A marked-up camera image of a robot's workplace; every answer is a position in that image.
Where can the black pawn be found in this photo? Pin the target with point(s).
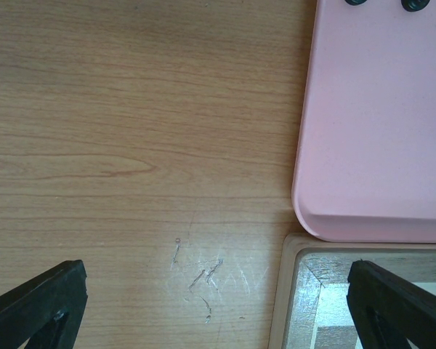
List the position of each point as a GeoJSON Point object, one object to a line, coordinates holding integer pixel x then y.
{"type": "Point", "coordinates": [414, 5]}
{"type": "Point", "coordinates": [355, 2]}

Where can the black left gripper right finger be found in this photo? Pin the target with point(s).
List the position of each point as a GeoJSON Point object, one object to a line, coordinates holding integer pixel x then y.
{"type": "Point", "coordinates": [388, 311]}

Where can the wooden chess board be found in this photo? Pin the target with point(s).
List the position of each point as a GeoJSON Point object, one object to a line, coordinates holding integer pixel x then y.
{"type": "Point", "coordinates": [311, 308]}

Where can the pink plastic tray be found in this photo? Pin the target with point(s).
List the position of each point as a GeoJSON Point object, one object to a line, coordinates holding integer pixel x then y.
{"type": "Point", "coordinates": [366, 157]}

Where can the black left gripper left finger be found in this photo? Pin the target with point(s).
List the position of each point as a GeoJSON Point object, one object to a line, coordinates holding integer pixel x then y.
{"type": "Point", "coordinates": [46, 311]}

